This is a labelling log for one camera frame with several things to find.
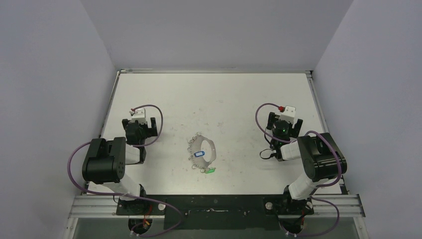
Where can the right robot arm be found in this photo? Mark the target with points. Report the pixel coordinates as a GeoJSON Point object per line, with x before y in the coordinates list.
{"type": "Point", "coordinates": [321, 158]}

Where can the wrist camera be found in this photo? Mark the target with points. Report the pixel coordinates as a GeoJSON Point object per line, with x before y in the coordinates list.
{"type": "Point", "coordinates": [287, 113]}
{"type": "Point", "coordinates": [139, 116]}

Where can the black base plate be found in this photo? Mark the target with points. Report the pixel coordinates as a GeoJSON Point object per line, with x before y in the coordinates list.
{"type": "Point", "coordinates": [216, 212]}

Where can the aluminium rail front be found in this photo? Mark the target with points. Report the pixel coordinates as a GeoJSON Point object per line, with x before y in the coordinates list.
{"type": "Point", "coordinates": [324, 206]}

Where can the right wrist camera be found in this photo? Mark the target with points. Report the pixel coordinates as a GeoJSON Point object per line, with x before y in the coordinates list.
{"type": "Point", "coordinates": [287, 113]}

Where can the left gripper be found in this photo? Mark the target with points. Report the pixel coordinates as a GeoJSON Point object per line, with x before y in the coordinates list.
{"type": "Point", "coordinates": [153, 129]}

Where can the blue tagged key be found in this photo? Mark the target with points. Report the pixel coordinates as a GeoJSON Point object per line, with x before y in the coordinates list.
{"type": "Point", "coordinates": [199, 154]}

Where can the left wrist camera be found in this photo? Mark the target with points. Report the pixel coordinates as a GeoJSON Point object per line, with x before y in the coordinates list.
{"type": "Point", "coordinates": [139, 116]}

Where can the large metal key ring plate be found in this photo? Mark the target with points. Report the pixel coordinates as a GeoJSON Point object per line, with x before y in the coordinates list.
{"type": "Point", "coordinates": [201, 143]}

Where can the green tagged key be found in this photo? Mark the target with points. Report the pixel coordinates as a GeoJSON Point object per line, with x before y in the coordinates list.
{"type": "Point", "coordinates": [209, 170]}

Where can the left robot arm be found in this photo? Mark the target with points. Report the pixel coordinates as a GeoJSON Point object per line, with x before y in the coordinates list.
{"type": "Point", "coordinates": [106, 160]}

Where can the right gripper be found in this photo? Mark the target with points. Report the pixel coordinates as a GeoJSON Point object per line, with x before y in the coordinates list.
{"type": "Point", "coordinates": [298, 124]}

